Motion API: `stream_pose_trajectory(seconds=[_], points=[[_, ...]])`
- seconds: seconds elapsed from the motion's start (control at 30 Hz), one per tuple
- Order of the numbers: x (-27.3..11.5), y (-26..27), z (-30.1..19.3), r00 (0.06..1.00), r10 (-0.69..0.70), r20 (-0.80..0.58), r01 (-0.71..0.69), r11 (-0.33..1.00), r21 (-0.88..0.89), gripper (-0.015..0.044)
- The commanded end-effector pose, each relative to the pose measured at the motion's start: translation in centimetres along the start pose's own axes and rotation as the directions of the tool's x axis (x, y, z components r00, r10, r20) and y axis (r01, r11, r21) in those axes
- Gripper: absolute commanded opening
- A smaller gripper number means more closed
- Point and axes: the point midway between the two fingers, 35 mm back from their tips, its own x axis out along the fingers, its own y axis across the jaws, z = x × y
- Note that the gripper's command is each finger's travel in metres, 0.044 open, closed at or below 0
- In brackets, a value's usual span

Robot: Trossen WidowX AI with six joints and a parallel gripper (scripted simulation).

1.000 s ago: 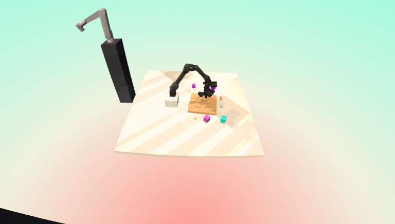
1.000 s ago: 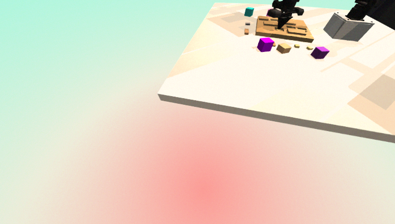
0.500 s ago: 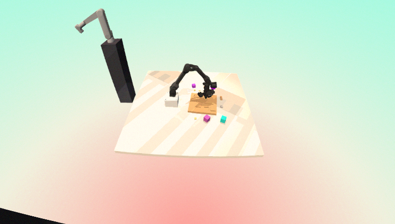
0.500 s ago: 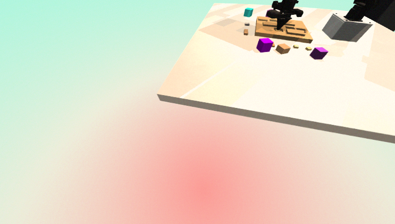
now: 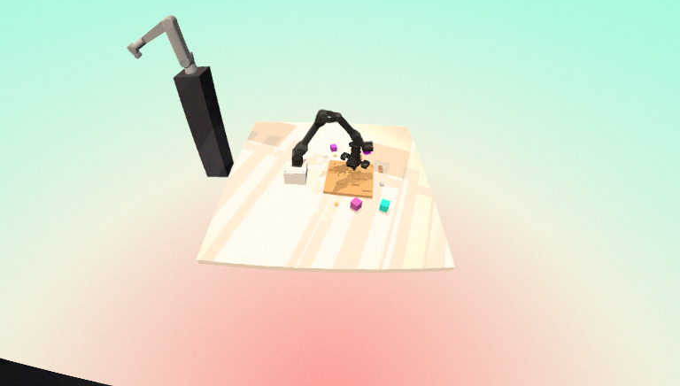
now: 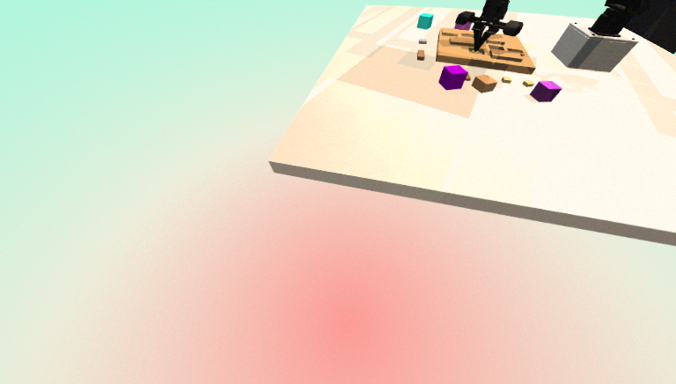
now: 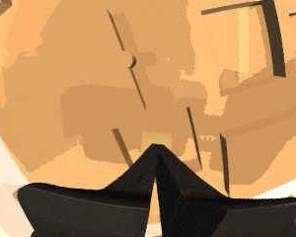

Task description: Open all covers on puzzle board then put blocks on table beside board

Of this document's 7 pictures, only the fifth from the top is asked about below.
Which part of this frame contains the teal cube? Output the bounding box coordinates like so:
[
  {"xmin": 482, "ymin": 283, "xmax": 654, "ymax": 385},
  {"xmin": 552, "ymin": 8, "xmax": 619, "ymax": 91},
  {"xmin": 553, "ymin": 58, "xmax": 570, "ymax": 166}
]
[{"xmin": 379, "ymin": 199, "xmax": 390, "ymax": 212}]

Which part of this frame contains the orange puzzle board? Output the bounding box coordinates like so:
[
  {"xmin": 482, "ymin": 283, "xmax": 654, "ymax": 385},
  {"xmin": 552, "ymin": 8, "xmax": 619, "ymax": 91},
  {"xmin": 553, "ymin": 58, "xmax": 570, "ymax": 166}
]
[{"xmin": 323, "ymin": 160, "xmax": 374, "ymax": 198}]

